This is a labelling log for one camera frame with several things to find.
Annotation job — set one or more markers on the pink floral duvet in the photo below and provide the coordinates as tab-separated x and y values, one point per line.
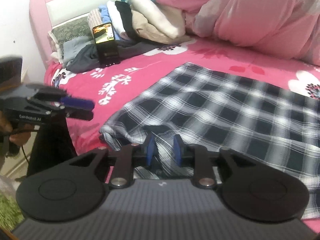
287	29

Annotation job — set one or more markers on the person's left hand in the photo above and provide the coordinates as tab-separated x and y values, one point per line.
16	137

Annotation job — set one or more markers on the beige folded garment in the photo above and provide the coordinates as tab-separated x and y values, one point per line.
147	31

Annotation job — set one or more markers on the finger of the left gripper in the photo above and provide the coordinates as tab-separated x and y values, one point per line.
79	114
77	103

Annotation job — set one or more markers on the dark grey garment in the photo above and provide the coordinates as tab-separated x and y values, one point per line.
90	57

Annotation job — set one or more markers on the black white plaid shirt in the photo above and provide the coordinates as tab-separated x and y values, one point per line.
215	109

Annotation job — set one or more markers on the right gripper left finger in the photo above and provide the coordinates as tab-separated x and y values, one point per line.
130	156

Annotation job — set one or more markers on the blue cloth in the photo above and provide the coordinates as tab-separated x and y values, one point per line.
105	17

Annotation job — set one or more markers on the pink floral bed sheet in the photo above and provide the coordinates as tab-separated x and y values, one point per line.
111	88

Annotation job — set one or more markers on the pink white headboard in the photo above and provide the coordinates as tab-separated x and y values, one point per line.
46	14

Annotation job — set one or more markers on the green floral pillow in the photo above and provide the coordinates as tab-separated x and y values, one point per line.
67	31

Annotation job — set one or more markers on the smartphone on black stand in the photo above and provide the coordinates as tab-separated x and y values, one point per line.
106	45

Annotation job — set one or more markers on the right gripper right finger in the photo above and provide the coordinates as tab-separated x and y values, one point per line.
200	159

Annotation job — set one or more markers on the white folded garment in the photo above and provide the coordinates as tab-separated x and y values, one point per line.
168	20

